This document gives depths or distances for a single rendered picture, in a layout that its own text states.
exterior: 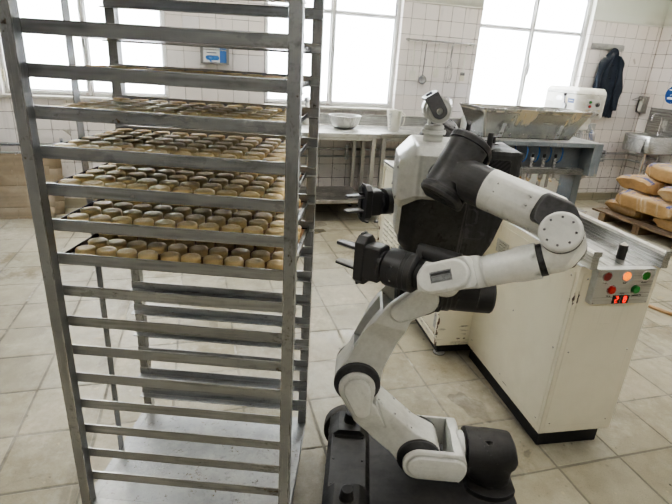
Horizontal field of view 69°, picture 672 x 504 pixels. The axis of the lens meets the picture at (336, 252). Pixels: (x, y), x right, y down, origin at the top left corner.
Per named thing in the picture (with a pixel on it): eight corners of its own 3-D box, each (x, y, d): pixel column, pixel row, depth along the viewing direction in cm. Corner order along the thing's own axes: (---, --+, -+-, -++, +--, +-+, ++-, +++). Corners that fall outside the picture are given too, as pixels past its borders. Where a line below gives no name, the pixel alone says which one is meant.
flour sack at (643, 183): (644, 196, 499) (648, 180, 493) (612, 186, 536) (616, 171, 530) (697, 195, 518) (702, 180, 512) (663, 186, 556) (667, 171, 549)
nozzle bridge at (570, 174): (430, 193, 263) (438, 129, 251) (550, 195, 277) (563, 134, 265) (454, 211, 233) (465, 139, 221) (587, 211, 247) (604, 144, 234)
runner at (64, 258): (298, 277, 125) (298, 267, 124) (296, 282, 122) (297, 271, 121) (54, 258, 127) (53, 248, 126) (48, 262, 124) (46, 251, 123)
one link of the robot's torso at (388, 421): (442, 429, 173) (365, 332, 161) (451, 473, 155) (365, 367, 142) (405, 448, 177) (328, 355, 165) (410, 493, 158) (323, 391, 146)
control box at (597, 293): (583, 300, 180) (593, 266, 175) (639, 298, 184) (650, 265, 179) (590, 305, 177) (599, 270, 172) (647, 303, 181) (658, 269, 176)
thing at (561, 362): (463, 357, 268) (491, 199, 236) (520, 354, 274) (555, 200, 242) (533, 451, 204) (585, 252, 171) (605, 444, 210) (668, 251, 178)
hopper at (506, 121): (454, 130, 251) (458, 102, 246) (552, 134, 261) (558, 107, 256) (479, 139, 224) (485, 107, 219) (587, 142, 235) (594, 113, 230)
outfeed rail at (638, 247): (447, 161, 359) (448, 152, 357) (451, 161, 360) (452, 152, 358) (661, 269, 176) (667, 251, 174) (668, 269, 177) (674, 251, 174)
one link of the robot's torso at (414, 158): (479, 237, 154) (499, 121, 141) (507, 281, 123) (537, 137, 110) (385, 230, 155) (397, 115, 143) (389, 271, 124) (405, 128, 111)
